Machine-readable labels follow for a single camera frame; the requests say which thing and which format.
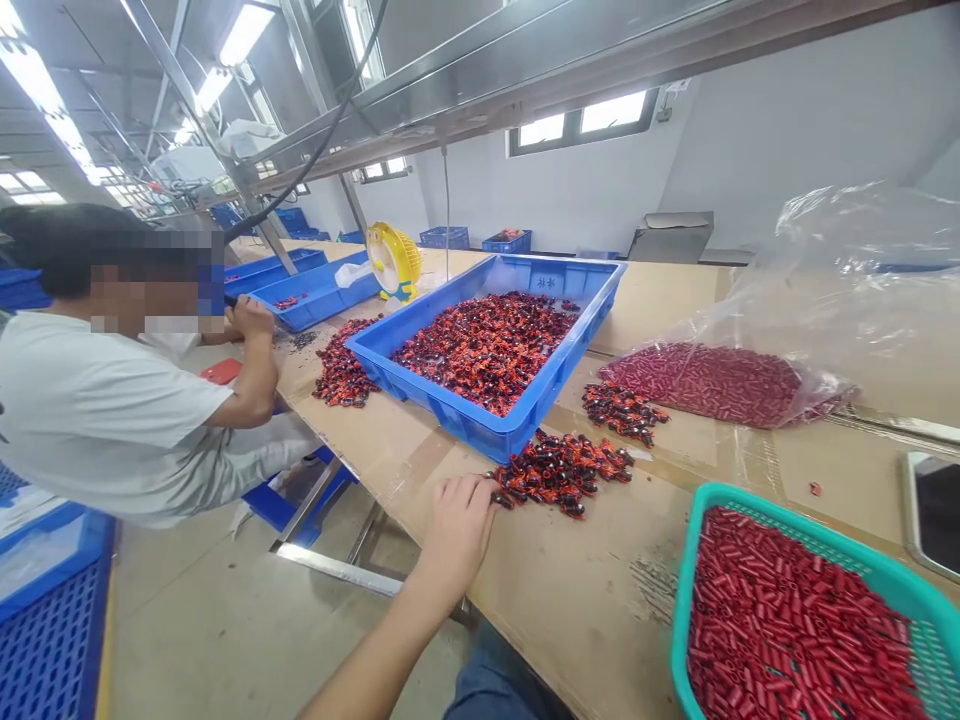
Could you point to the pile of red-black parts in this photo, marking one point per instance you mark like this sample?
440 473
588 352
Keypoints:
559 469

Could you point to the person's left fingers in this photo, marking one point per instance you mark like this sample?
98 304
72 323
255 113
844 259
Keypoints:
469 486

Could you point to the person's left hand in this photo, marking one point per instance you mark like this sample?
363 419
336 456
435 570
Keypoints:
459 521

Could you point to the long pile red-black parts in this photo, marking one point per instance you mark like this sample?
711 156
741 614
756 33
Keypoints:
341 371

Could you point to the grey cardboard box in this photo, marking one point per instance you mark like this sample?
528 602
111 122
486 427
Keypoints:
671 238

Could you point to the cardboard table cover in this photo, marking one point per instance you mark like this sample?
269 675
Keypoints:
570 585

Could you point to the blue perforated basket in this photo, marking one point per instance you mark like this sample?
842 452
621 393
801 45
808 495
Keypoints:
49 615

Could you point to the blue stool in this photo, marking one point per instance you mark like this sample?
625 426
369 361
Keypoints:
296 491

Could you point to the clear plastic bag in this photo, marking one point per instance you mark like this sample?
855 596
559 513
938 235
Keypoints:
847 285

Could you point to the white-framed flat device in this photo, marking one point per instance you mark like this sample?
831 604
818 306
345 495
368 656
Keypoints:
934 514

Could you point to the mass of dark-red tubes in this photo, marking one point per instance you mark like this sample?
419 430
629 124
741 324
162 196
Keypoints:
720 382

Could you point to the person's legs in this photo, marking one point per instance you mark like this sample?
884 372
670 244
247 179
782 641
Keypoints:
502 679

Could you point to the pile of small dark parts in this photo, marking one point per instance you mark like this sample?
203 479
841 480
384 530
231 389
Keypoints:
300 343

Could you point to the red phone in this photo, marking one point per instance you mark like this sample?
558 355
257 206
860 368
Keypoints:
221 371

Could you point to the heap of red-black parts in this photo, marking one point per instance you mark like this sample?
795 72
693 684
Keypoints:
484 349

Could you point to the teal plastic basket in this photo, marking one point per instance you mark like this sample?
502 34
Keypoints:
885 559

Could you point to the yellow desk fan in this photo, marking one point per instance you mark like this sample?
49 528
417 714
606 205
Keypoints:
390 262

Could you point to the blue lattice crate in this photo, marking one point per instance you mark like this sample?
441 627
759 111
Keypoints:
507 241
444 238

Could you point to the window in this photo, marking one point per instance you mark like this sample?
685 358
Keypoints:
581 120

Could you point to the small pile red-black parts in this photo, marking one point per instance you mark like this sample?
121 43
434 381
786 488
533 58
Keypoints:
622 412

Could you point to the overhead steel shelf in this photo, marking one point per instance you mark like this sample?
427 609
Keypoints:
525 56

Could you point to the shallow blue tray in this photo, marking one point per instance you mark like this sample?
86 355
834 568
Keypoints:
315 296
266 266

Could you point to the large blue plastic crate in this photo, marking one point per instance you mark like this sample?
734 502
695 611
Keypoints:
577 277

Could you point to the heap of bright-red tubes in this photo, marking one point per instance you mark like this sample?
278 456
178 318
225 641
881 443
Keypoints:
780 630

